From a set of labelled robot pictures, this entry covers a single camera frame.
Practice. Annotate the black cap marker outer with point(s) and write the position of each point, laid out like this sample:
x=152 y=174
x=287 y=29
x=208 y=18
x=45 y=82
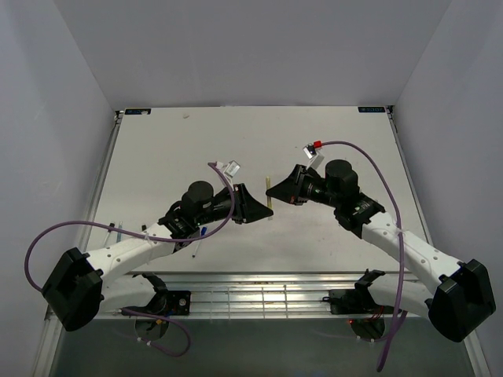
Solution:
x=108 y=233

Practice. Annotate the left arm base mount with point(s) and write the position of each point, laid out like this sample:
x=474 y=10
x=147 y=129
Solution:
x=162 y=301

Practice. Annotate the aluminium rail frame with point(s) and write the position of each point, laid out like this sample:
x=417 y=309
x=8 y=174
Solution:
x=215 y=299

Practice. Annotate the blue corner label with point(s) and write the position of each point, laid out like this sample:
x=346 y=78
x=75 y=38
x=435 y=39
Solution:
x=371 y=109
x=138 y=111

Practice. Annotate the light blue pen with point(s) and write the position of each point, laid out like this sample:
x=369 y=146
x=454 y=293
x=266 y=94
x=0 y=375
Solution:
x=119 y=234

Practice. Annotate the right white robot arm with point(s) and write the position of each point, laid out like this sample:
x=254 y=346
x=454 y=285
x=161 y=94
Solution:
x=461 y=293

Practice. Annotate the left blue corner label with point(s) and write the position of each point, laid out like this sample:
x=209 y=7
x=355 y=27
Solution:
x=138 y=111

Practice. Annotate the yellow highlighter pen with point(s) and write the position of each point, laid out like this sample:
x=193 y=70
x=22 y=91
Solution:
x=268 y=198

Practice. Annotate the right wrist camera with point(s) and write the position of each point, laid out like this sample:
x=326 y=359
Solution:
x=314 y=155

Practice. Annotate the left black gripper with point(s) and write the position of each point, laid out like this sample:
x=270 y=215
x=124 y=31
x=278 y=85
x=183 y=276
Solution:
x=247 y=209

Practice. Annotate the right blue corner label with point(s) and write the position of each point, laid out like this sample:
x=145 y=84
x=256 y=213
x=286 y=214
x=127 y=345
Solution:
x=371 y=109

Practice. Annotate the blue cap whiteboard marker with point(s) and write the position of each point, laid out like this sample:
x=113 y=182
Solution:
x=198 y=243

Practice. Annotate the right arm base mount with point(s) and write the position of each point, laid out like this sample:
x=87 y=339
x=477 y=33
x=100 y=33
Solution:
x=359 y=300

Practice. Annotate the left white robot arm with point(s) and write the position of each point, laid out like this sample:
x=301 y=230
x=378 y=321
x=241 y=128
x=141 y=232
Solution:
x=83 y=284

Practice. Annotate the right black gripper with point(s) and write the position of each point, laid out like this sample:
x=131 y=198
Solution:
x=290 y=189

